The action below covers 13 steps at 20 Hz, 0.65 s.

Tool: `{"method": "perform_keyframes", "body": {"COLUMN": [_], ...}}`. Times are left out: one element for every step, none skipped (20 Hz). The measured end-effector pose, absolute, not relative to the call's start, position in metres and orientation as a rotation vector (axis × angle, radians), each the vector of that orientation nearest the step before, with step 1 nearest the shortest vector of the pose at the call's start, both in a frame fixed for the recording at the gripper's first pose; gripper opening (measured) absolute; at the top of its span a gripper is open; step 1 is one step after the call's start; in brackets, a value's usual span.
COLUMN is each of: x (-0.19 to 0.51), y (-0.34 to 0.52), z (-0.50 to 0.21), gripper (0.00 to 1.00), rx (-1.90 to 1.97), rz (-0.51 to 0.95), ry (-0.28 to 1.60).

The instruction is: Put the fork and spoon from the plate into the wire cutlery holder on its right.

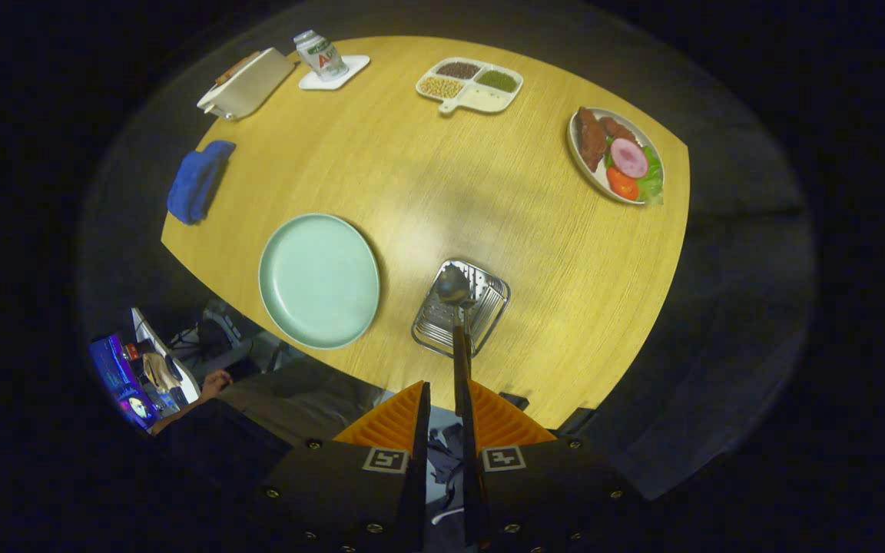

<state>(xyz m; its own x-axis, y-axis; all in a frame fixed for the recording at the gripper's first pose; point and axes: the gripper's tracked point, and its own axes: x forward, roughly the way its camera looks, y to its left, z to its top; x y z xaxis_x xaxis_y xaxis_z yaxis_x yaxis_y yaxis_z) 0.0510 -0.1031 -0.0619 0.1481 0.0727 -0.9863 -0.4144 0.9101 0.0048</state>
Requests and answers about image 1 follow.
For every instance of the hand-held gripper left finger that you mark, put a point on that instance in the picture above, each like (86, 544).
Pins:
(414, 491)

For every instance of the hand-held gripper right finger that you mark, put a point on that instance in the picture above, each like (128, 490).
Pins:
(479, 499)

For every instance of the person's grey trousers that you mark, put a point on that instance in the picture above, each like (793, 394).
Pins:
(304, 395)

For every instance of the pale green plate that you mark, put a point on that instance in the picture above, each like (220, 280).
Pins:
(319, 280)

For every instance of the purple lit computer screen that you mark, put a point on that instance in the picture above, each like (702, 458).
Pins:
(116, 376)

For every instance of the white food plate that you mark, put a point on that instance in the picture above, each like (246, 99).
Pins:
(592, 177)

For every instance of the black backdrop cloth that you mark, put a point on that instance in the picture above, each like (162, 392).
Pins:
(734, 269)

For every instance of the red tomato slice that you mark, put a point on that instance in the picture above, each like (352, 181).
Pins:
(623, 184)

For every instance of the green lettuce leaf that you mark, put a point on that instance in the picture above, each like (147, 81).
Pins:
(651, 184)

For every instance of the pink ham slice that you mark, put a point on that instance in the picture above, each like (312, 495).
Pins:
(629, 157)

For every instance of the blue folded towel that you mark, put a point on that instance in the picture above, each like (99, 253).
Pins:
(197, 184)

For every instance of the brown sausage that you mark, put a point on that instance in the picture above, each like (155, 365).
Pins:
(591, 138)
(619, 129)

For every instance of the white divided dish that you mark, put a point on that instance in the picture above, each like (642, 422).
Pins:
(485, 100)

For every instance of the pile of yellow beans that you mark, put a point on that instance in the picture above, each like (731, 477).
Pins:
(441, 87)

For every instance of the pile of green beans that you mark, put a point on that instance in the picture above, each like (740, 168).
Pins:
(497, 81)

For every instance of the pile of red beans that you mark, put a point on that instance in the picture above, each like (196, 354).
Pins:
(458, 70)

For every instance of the white square coaster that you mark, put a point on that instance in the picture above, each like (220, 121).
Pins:
(354, 65)

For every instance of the white toaster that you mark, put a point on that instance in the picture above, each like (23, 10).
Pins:
(250, 84)

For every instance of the clear plastic water bottle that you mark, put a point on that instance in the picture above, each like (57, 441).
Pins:
(321, 55)

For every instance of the brown toast slice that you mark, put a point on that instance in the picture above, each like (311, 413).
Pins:
(236, 67)

